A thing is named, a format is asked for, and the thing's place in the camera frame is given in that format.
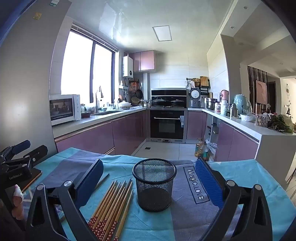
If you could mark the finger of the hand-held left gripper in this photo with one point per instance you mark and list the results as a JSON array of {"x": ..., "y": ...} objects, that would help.
[
  {"x": 35, "y": 153},
  {"x": 20, "y": 146}
]

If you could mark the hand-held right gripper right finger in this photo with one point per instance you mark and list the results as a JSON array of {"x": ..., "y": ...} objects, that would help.
[{"x": 208, "y": 183}]

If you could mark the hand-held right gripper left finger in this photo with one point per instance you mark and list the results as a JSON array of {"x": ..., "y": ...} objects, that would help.
[{"x": 90, "y": 183}]

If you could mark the floral-end bamboo chopstick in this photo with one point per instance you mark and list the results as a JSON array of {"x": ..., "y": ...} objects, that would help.
[{"x": 104, "y": 179}]

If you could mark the bunch of bamboo chopsticks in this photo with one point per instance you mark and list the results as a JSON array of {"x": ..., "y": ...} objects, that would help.
[{"x": 108, "y": 208}]

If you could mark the black mesh holder cup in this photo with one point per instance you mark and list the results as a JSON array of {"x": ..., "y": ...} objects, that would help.
[{"x": 155, "y": 192}]

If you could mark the person's left hand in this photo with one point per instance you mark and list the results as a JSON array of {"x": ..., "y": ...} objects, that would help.
[{"x": 17, "y": 200}]

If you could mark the dark brown-edged board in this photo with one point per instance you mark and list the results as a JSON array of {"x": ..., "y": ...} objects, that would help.
[{"x": 34, "y": 176}]

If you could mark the cooking oil bottle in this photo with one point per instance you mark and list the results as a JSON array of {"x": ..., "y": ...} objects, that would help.
[{"x": 200, "y": 149}]

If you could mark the pink lower cabinets island side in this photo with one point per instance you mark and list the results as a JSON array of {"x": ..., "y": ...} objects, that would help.
[{"x": 231, "y": 141}]

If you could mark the white microwave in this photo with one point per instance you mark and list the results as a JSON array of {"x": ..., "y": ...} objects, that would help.
[{"x": 62, "y": 109}]

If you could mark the teal and grey tablecloth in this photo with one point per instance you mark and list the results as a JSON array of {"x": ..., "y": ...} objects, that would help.
[{"x": 161, "y": 222}]

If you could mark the pink lower cabinets window side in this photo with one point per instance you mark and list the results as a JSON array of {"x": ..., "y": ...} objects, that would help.
[{"x": 124, "y": 132}]

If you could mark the grey refrigerator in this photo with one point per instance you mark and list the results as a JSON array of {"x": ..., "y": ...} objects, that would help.
[{"x": 27, "y": 81}]

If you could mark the built-in black oven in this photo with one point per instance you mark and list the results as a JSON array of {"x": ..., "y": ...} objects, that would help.
[{"x": 167, "y": 125}]

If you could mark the white bowl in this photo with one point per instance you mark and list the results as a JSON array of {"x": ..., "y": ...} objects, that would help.
[{"x": 247, "y": 117}]

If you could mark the stainless steel pot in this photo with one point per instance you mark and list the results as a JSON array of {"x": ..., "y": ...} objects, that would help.
[{"x": 211, "y": 103}]

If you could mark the kitchen faucet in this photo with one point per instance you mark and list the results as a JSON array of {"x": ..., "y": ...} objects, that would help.
[{"x": 99, "y": 99}]

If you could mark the clear plastic food container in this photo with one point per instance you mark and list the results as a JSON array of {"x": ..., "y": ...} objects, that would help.
[{"x": 262, "y": 120}]

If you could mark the grey rice cooker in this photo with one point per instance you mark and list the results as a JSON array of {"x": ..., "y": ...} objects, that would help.
[{"x": 195, "y": 98}]

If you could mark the mint green appliance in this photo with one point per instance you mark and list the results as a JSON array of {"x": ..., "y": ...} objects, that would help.
[{"x": 241, "y": 104}]

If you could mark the white casserole dish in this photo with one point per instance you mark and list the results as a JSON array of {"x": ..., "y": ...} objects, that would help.
[{"x": 124, "y": 104}]

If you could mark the black lidded wok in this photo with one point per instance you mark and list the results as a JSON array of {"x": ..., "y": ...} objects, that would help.
[
  {"x": 177, "y": 102},
  {"x": 158, "y": 102}
]

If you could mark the pink kettle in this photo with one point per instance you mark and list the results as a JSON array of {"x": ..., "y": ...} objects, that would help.
[{"x": 224, "y": 95}]

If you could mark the kitchen window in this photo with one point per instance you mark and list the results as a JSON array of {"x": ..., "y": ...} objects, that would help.
[{"x": 76, "y": 69}]

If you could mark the green leafy vegetables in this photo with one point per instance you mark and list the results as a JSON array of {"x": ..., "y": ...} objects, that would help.
[{"x": 279, "y": 124}]

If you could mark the black range hood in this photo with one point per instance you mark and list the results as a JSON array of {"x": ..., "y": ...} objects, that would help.
[{"x": 168, "y": 92}]

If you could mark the wooden cutting board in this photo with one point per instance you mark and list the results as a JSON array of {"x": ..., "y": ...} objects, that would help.
[{"x": 204, "y": 81}]

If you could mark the hanging pans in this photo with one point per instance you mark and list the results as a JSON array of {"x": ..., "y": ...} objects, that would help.
[{"x": 137, "y": 92}]

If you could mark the white water heater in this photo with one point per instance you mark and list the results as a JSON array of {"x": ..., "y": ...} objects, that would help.
[{"x": 127, "y": 66}]

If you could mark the ceiling light panel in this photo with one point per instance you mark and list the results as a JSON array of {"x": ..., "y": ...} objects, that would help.
[{"x": 161, "y": 33}]

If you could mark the black wall rack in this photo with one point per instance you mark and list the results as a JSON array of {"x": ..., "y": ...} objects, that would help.
[{"x": 204, "y": 90}]

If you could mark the pink wall painting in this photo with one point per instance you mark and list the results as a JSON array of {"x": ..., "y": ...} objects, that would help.
[{"x": 260, "y": 91}]

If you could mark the wall clock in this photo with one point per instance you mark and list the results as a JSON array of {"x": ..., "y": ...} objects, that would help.
[{"x": 288, "y": 90}]

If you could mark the pink wall cabinet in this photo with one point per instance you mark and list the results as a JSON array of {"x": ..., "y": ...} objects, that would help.
[{"x": 142, "y": 60}]

